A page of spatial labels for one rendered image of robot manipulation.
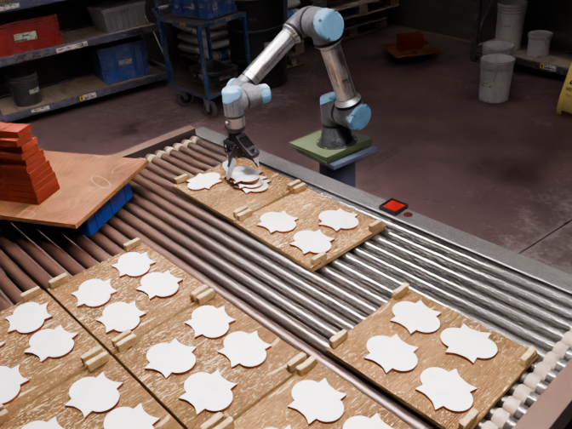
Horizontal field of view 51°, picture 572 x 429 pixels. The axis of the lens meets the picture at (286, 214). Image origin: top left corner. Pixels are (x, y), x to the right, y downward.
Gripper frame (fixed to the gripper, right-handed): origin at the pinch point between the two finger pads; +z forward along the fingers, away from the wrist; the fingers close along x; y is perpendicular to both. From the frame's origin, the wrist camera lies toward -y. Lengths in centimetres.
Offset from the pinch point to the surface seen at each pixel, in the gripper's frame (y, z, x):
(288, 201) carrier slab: -24.5, 3.6, -3.0
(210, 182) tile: 8.4, 2.6, 11.0
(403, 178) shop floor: 73, 97, -179
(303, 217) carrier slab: -37.3, 3.6, 0.5
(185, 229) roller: -10.8, 5.6, 34.2
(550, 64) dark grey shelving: 110, 82, -423
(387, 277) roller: -80, 6, 3
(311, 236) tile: -50, 3, 7
